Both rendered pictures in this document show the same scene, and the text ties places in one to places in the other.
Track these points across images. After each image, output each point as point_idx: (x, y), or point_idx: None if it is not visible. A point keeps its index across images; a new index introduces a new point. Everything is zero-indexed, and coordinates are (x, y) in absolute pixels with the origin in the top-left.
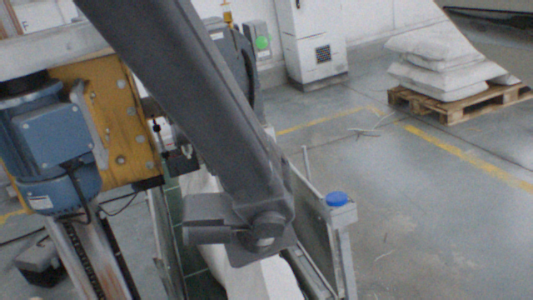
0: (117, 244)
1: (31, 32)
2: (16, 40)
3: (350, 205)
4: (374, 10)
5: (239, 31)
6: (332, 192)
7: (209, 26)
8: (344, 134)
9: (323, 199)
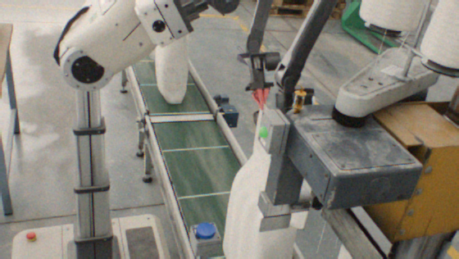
0: (392, 247)
1: (424, 73)
2: (402, 56)
3: (196, 224)
4: None
5: (292, 127)
6: (207, 234)
7: (324, 127)
8: None
9: (216, 237)
